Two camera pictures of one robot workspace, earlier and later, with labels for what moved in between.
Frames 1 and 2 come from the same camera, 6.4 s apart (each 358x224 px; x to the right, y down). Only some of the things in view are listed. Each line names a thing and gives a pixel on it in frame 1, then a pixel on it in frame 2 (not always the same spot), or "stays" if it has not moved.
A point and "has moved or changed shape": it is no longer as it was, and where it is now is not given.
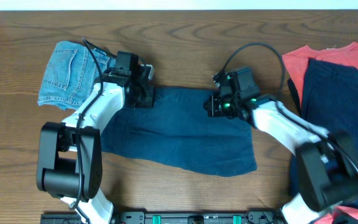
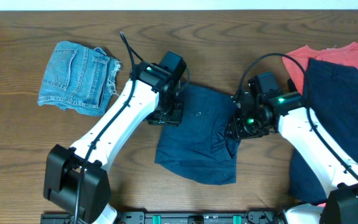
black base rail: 173,217 stays
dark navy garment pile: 342,101 stays
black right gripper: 214,109 → 238,131
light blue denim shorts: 71,74 stays
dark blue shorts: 178,133 has moved or changed shape
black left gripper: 148,97 → 165,117
